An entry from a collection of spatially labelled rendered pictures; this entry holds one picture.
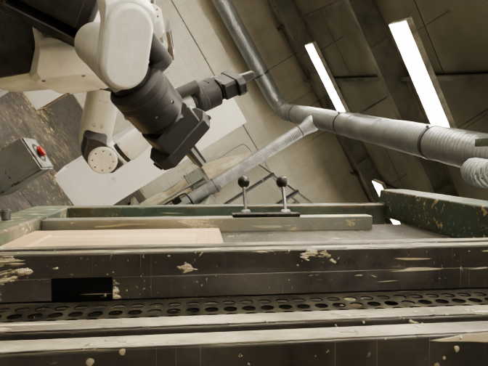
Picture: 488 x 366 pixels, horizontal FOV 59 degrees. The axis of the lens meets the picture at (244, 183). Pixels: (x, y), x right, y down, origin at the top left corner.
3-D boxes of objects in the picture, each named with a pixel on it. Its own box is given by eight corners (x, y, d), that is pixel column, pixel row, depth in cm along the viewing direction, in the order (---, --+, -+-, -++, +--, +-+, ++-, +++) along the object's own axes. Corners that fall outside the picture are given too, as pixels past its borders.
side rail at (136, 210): (72, 237, 150) (72, 205, 150) (378, 232, 162) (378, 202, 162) (67, 240, 144) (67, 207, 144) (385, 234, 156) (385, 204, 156)
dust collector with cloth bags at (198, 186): (125, 201, 721) (237, 132, 735) (149, 234, 742) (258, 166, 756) (120, 227, 591) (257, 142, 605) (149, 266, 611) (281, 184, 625)
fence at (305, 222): (47, 232, 125) (47, 218, 125) (365, 226, 135) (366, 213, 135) (41, 234, 120) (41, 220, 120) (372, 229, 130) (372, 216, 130)
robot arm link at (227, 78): (229, 91, 141) (197, 105, 137) (223, 62, 135) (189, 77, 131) (250, 102, 131) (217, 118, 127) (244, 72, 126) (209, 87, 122)
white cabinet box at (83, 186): (63, 166, 509) (212, 75, 522) (93, 206, 526) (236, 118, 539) (52, 176, 451) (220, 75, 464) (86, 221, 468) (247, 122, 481)
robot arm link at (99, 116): (70, 168, 117) (87, 87, 111) (73, 155, 129) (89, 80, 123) (114, 176, 121) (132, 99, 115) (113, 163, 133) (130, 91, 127)
